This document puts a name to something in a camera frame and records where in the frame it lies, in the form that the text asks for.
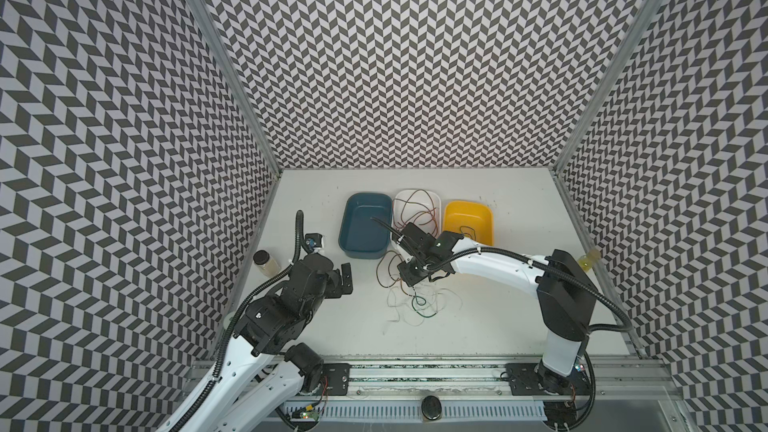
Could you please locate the white plastic bin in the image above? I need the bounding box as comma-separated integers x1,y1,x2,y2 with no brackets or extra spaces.
392,189,442,237

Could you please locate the aluminium corner post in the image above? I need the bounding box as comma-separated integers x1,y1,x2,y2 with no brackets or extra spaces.
552,0,665,177
185,0,281,176

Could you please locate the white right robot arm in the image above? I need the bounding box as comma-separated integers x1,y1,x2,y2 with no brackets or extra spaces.
372,218,632,395

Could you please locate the black knob on rail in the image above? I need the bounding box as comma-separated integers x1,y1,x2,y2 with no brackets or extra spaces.
420,395,443,422

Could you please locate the black lid spice jar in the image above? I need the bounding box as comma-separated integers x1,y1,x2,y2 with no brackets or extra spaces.
253,250,281,278

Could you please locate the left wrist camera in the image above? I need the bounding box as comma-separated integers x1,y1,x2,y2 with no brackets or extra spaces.
302,233,324,254

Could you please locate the white cable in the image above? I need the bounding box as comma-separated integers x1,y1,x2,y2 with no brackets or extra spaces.
383,275,464,326

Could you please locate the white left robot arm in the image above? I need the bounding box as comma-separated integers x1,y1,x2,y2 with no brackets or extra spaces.
159,211,353,431

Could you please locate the yellow plastic bin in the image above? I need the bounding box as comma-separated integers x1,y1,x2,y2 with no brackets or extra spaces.
442,200,494,246

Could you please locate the aluminium corner post right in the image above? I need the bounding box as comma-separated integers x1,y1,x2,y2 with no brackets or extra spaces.
552,0,665,177

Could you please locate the aluminium corner post left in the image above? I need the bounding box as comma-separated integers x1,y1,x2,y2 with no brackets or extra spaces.
185,0,281,176

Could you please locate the teal plastic bin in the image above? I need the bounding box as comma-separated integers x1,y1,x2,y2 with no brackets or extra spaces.
338,192,393,260

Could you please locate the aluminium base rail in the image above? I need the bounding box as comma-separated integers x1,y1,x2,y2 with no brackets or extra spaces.
311,356,697,431

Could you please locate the yellow liquid bottle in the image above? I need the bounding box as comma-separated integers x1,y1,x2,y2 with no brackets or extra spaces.
577,249,601,272

